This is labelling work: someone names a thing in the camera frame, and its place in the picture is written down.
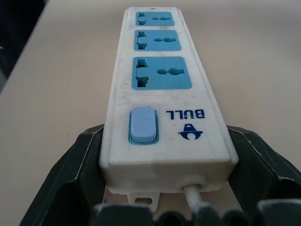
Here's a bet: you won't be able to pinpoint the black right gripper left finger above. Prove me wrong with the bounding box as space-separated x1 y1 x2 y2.
19 123 111 226

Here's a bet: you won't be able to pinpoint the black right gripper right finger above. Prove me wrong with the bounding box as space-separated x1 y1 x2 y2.
225 125 301 226

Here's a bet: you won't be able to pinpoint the white power strip blue sockets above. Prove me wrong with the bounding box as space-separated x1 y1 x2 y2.
98 6 239 212

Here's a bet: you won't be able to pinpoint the white power strip cable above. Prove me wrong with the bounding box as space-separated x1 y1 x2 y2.
183 184 204 210

